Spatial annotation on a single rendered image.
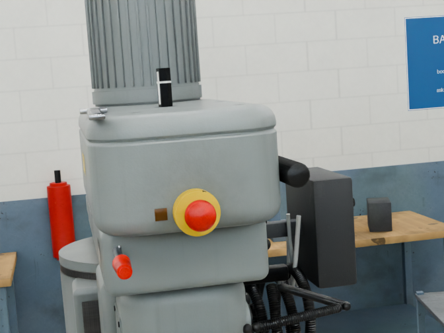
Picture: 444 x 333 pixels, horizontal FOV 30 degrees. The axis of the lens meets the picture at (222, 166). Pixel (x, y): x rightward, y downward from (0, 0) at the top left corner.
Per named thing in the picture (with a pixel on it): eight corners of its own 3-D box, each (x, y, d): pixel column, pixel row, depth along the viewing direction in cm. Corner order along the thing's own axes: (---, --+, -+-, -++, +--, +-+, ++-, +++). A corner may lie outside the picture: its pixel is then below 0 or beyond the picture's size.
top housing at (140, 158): (293, 223, 110) (286, 104, 109) (96, 244, 106) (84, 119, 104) (223, 182, 156) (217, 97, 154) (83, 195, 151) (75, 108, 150)
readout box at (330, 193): (364, 284, 159) (359, 176, 156) (318, 290, 157) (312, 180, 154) (330, 262, 178) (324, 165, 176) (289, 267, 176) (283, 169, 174)
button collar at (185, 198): (222, 234, 107) (219, 187, 106) (176, 238, 105) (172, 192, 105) (219, 231, 109) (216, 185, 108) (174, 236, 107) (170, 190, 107)
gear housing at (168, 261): (273, 281, 121) (269, 213, 120) (106, 300, 116) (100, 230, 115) (227, 238, 153) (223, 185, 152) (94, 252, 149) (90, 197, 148)
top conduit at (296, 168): (311, 186, 114) (310, 161, 113) (281, 189, 113) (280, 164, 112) (240, 157, 157) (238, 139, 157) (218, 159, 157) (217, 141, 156)
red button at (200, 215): (219, 231, 103) (216, 199, 103) (187, 234, 103) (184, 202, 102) (213, 226, 107) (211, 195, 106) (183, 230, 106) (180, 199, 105)
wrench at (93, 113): (113, 119, 99) (113, 111, 99) (80, 121, 99) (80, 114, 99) (106, 111, 123) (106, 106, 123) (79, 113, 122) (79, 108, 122)
